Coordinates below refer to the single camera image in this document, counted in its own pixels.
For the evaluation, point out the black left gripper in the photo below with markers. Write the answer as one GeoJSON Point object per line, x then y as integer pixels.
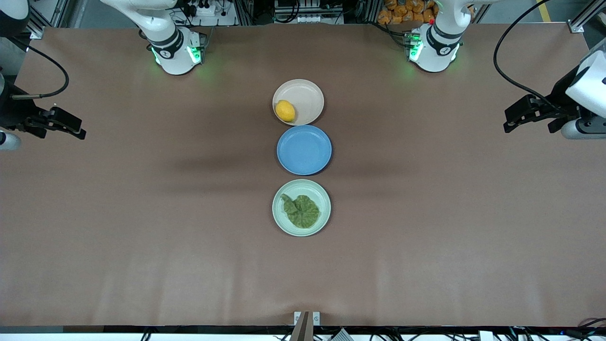
{"type": "Point", "coordinates": [561, 103]}

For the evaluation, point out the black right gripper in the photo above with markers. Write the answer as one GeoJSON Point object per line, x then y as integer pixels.
{"type": "Point", "coordinates": [14, 113]}

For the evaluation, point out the yellow lemon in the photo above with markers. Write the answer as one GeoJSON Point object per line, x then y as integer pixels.
{"type": "Point", "coordinates": [285, 111]}

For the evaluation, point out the green lettuce leaf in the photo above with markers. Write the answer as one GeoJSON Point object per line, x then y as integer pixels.
{"type": "Point", "coordinates": [302, 211]}

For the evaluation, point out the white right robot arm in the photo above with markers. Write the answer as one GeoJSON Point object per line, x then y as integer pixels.
{"type": "Point", "coordinates": [173, 42]}

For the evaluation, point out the brown table cover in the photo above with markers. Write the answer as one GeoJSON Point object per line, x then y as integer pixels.
{"type": "Point", "coordinates": [142, 237]}

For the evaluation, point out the white power strip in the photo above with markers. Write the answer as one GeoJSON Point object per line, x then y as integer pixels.
{"type": "Point", "coordinates": [206, 8]}

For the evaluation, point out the beige round plate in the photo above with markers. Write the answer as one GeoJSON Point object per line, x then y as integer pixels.
{"type": "Point", "coordinates": [305, 97]}

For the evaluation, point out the blue round plate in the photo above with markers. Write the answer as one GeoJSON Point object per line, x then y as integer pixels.
{"type": "Point", "coordinates": [304, 150]}

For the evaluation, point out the black electronics rack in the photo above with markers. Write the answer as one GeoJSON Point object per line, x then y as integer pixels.
{"type": "Point", "coordinates": [307, 10]}

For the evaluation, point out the pale green round plate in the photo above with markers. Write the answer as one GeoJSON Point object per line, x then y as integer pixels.
{"type": "Point", "coordinates": [284, 222]}

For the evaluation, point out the aluminium frame corner bracket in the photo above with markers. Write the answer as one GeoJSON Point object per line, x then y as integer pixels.
{"type": "Point", "coordinates": [37, 32]}
{"type": "Point", "coordinates": [576, 27]}

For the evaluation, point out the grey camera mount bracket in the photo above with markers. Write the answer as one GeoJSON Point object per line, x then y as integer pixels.
{"type": "Point", "coordinates": [307, 324]}

